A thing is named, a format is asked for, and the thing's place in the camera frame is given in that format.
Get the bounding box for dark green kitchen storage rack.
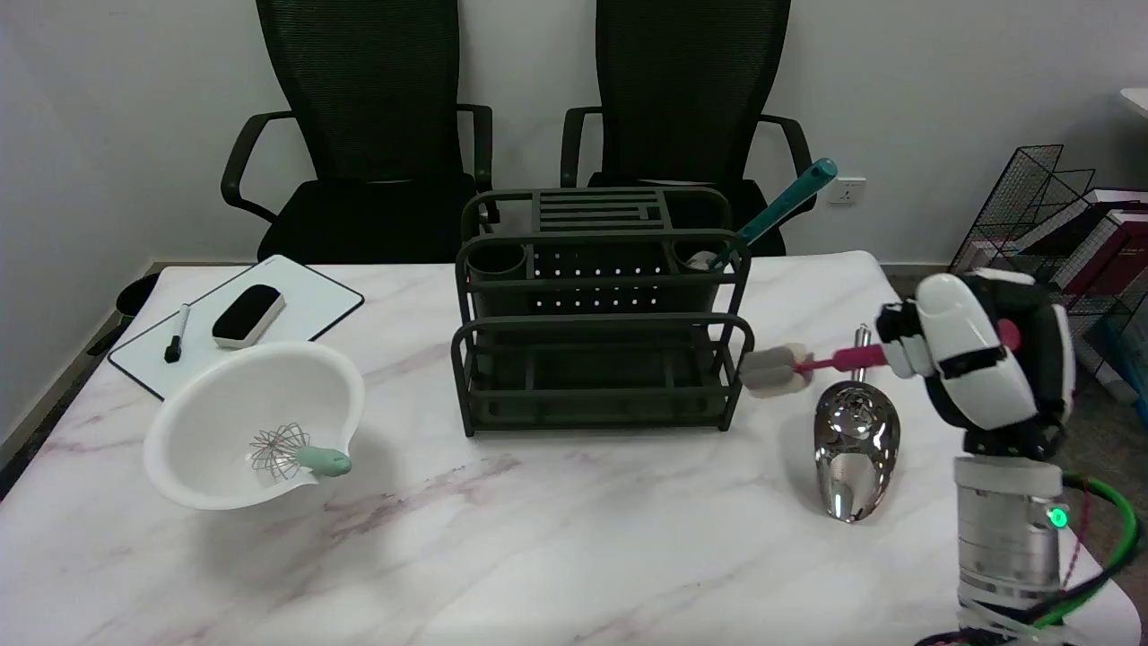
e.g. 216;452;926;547
451;186;756;439

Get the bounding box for black mesh office chair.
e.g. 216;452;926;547
221;0;496;264
561;0;818;258

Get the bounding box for stacked books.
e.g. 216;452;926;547
973;187;1148;396

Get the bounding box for teal handled brush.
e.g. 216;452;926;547
687;159;839;273

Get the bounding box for black wire mesh rack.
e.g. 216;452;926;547
948;144;1148;400

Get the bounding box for green robot cable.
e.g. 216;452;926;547
1031;473;1142;629

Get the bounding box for white mixing bowl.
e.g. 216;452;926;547
143;340;367;512

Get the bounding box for black whiteboard eraser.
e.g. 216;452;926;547
212;284;287;350

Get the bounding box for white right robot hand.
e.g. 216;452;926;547
875;269;1076;458

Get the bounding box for shiny metal scoop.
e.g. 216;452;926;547
813;326;901;524

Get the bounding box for green handled wire whisk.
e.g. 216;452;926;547
248;423;353;483

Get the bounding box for small whiteboard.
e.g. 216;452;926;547
108;255;366;401

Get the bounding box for black marker pen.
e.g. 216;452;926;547
164;303;192;364

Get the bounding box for pink sponge bottle brush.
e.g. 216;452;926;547
738;320;1022;399

